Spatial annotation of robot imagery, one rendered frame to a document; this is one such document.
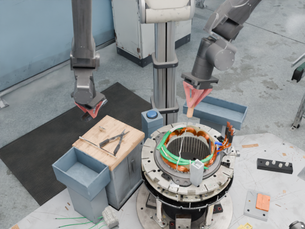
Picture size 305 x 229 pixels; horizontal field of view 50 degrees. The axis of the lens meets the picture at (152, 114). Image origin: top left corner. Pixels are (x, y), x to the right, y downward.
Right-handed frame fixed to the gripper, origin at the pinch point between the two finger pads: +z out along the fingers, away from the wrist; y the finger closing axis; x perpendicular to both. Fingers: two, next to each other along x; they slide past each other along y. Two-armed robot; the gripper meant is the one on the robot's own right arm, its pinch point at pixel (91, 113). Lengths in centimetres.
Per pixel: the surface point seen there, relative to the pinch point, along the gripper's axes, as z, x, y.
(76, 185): 13.9, -19.5, 8.2
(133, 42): 110, 172, -117
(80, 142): 11.7, -6.0, -1.9
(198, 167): -3.1, -0.2, 43.1
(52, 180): 123, 11, -70
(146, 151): 7.4, 2.1, 22.5
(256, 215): 35, 19, 63
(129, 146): 11.0, 2.6, 14.5
